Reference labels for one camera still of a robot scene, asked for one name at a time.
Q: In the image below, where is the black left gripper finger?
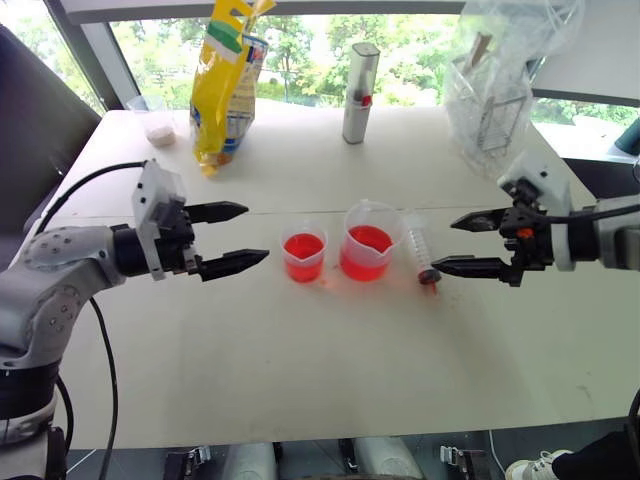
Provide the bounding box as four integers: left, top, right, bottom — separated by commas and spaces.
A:
183, 201, 250, 225
196, 248, 271, 283

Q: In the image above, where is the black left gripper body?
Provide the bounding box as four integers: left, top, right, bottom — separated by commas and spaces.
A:
151, 197, 205, 277

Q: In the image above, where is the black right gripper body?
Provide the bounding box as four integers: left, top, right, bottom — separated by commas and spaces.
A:
499, 179, 554, 288

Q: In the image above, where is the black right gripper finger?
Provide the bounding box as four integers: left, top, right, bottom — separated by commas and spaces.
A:
450, 208, 507, 233
431, 255, 516, 282

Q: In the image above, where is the clear plastic syringe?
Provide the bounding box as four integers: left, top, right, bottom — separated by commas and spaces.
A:
402, 210, 443, 296

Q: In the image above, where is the small clear measuring cup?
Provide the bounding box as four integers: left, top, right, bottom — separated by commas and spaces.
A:
279, 223, 329, 285

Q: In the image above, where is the large beaker red liquid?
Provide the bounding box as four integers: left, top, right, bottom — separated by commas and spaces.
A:
339, 198, 405, 283

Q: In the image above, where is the small clear plastic cup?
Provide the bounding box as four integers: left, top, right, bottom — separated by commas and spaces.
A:
125, 94, 178, 148

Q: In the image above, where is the yellow snack bag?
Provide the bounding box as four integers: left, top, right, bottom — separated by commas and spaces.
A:
189, 0, 277, 179

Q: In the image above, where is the clear plastic bag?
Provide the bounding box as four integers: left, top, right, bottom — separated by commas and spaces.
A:
442, 0, 586, 180

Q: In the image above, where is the dark teal object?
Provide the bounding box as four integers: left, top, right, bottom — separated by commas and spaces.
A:
613, 117, 640, 155

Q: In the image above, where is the dark grey chair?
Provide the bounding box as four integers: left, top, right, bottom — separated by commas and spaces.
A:
0, 22, 104, 274

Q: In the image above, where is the white sneaker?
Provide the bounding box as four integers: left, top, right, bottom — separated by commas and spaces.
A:
504, 448, 574, 480

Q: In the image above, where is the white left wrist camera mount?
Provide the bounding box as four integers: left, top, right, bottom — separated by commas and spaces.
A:
130, 159, 187, 282

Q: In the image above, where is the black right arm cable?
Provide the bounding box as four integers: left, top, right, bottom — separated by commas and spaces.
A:
537, 201, 640, 224

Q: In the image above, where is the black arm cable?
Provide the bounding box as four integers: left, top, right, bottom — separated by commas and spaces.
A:
537, 201, 640, 224
35, 160, 149, 480

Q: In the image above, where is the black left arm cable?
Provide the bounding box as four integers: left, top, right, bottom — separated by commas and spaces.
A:
35, 160, 149, 480

